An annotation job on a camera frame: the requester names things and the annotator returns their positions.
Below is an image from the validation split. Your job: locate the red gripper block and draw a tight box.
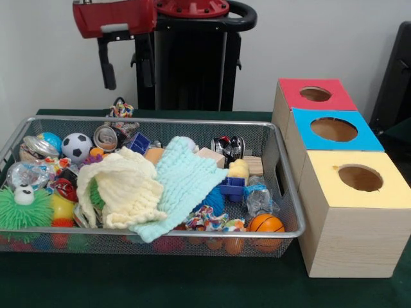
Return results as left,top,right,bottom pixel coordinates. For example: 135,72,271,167
72,0,158,90

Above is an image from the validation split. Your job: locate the colourful knotted rope toy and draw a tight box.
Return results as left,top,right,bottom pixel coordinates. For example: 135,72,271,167
105,98,136,119
186,205,247,234

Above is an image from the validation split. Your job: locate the cream yellow cloth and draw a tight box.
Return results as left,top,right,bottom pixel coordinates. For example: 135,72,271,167
76,146,168,230

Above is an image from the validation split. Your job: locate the mint green cloth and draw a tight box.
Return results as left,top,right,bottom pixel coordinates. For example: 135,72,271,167
130,136,229,244

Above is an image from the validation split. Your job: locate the purple plastic toy block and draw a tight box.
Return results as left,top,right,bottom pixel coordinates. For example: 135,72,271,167
219,176,247,202

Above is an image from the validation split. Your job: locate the shallow metal mesh bin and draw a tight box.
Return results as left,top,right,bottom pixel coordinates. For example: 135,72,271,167
0,115,306,259

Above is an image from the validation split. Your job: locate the wooden box with three holes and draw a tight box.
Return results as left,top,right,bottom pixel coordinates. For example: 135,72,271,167
271,78,411,279

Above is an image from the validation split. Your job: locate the small toy soccer ball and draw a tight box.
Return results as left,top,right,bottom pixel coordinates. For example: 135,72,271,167
60,133,94,165

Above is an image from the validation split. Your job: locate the crushed black drink can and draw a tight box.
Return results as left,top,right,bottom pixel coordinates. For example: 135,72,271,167
211,135,245,160

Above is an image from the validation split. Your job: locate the plain green spiky ball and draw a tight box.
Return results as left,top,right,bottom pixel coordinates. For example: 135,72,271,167
88,178,106,208

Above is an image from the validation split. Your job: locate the crushed silver drink can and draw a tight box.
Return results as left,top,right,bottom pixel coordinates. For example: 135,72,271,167
73,202,97,229

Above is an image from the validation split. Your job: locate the green spiky ball with eyes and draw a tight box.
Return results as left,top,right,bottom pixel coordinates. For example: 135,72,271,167
0,184,54,238

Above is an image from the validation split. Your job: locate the crushed clear water bottle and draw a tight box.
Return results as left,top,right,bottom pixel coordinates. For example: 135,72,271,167
245,175,274,216

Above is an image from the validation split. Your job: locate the orange toy basketball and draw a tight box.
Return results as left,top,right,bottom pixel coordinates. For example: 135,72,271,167
247,214,286,233

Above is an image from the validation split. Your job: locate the dark green table cloth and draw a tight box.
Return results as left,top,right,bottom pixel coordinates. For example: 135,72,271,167
378,123,411,155
0,108,411,308

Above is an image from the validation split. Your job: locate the black upright panel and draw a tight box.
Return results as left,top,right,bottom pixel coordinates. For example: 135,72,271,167
369,21,411,129

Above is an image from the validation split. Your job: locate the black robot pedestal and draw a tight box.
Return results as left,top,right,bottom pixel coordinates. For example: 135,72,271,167
130,0,258,112

